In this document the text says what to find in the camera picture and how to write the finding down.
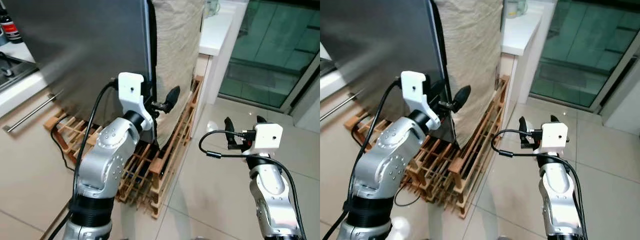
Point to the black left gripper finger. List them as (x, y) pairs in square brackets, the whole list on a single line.
[(173, 97), (461, 97)]

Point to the mini fridge door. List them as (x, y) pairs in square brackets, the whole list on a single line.
[(440, 50), (152, 50)]

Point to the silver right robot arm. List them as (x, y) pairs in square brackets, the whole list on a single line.
[(270, 190), (557, 190)]

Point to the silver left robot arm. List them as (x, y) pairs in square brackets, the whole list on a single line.
[(107, 155), (385, 155)]

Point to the grey mini fridge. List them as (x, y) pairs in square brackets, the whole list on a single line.
[(380, 40), (80, 45)]

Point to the beige woven cloth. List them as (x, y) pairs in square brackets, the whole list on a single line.
[(472, 50), (177, 45)]

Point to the wooden slatted rack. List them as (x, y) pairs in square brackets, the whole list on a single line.
[(457, 167), (156, 166)]

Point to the narrow white counter cabinet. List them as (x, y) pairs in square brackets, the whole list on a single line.
[(215, 35), (520, 35)]

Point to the glass sliding door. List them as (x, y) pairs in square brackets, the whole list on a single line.
[(270, 45), (580, 45)]

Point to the steel gas stove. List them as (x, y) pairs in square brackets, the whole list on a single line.
[(325, 67), (15, 72)]

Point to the pale green mug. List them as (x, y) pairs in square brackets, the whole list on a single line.
[(214, 7), (522, 7)]

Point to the white mug yellow label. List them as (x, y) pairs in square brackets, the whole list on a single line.
[(511, 8)]

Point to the dark bottle red label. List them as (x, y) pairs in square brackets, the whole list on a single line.
[(10, 30)]

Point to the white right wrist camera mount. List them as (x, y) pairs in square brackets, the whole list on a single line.
[(267, 137), (554, 136)]

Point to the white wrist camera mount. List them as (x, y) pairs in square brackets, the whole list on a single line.
[(131, 90), (415, 89), (267, 137), (554, 136)]

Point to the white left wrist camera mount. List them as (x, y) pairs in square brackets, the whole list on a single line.
[(415, 89), (131, 90)]

